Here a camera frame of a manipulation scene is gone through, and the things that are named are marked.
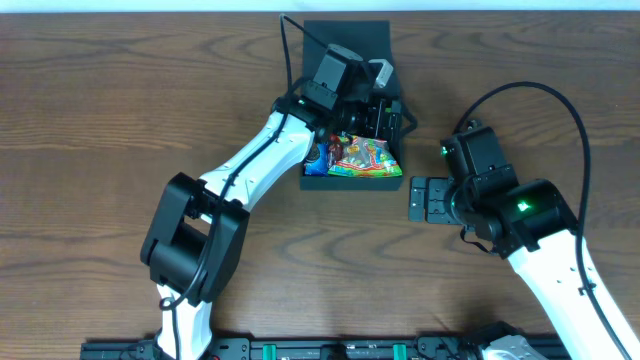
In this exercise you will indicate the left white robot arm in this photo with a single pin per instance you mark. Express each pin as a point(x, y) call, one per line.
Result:
point(194, 242)

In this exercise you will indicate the black mounting rail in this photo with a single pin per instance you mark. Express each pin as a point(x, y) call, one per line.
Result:
point(497, 341)

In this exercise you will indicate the dark green box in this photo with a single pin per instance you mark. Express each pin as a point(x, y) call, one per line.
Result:
point(370, 40)

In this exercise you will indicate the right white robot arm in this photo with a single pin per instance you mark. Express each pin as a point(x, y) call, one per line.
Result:
point(532, 228)

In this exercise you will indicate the red snack bag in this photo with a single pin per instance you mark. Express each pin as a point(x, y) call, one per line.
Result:
point(335, 149)

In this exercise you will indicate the green gummy candy bag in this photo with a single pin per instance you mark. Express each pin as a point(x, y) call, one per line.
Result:
point(366, 158)

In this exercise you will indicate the blue Oreo cookie pack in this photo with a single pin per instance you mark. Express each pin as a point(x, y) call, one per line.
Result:
point(316, 163)

